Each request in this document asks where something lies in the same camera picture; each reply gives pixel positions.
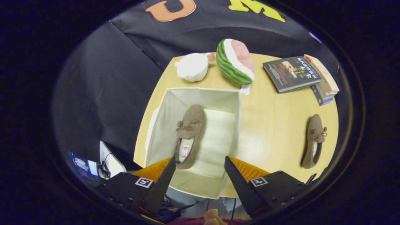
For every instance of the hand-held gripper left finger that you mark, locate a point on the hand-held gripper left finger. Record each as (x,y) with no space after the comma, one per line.
(159,190)

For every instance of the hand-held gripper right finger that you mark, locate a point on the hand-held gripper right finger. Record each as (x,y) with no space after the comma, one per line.
(242,190)

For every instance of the cream fabric storage box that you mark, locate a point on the cream fabric storage box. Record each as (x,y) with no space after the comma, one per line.
(218,134)

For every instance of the brown fuzzy slipper shoe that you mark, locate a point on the brown fuzzy slipper shoe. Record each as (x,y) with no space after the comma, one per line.
(192,131)
(313,143)

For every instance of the white flat device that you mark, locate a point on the white flat device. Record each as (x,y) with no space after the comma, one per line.
(111,161)

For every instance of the blue printed packet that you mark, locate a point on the blue printed packet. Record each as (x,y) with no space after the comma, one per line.
(84,165)

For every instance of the blue cover book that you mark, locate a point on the blue cover book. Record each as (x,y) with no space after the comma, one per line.
(322,97)

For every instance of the black cover book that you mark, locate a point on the black cover book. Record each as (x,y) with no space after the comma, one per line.
(292,74)

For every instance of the watermelon slice plush toy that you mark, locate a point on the watermelon slice plush toy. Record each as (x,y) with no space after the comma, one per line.
(232,64)

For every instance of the white plush toy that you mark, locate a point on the white plush toy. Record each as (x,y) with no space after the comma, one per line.
(192,67)

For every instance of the beige paperback book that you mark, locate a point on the beige paperback book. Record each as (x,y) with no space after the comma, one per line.
(325,76)

